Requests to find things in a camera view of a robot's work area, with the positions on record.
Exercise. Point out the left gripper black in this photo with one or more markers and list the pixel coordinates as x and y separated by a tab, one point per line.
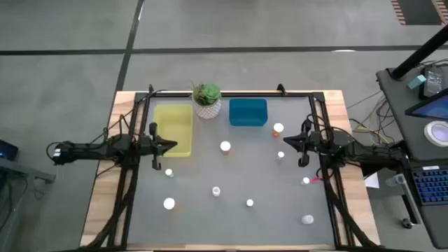
150	147

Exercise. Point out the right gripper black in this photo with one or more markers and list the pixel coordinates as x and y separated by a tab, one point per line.
311	143

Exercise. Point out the small white-capped pill bottle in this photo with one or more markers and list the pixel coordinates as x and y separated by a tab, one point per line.
280	154
168	171
249	202
306	180

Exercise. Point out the orange pill bottle white cap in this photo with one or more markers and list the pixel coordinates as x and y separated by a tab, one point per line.
169	203
225	146
278	127

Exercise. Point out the white plastic pill bottle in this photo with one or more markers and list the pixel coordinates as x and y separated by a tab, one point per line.
216	191

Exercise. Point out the clear plastic pill bottle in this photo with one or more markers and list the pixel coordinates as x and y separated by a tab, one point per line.
307	219

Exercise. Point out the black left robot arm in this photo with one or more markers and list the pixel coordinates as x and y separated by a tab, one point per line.
87	150

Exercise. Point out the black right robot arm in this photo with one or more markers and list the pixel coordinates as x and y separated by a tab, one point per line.
357	148

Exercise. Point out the yellow translucent plastic bin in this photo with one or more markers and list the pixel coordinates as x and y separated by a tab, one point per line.
175	122

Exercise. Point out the blue plastic bin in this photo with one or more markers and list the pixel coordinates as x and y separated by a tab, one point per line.
248	112

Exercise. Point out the white triangle-patterned plant pot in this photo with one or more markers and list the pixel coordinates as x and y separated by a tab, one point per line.
208	112

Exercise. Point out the green succulent plant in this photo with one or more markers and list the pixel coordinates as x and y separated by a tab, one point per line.
207	94

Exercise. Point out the white paper sheet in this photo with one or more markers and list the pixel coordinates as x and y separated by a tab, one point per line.
372	181

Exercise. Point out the black side desk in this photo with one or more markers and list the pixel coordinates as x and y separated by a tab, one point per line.
395	105

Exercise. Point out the clear plastic cup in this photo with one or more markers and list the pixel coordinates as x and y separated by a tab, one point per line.
397	180

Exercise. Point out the white tape roll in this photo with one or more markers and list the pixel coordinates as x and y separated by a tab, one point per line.
428	134

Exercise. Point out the small teal box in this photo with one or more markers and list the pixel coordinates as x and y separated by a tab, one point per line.
416	82

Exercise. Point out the black caster wheel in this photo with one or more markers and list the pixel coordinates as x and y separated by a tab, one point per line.
406	223

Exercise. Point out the laptop screen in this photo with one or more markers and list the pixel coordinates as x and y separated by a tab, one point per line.
434	108

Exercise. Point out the grey metal stand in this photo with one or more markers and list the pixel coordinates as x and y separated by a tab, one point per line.
21	168

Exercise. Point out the black electronic device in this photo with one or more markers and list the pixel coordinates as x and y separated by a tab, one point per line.
434	80

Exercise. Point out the black diagonal pole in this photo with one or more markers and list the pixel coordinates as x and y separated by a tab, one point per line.
420	52

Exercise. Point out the dark device with blue light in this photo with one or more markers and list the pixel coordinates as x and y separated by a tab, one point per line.
7	150

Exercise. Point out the black frame clamp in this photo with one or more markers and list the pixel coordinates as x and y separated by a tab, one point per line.
150	89
281	89

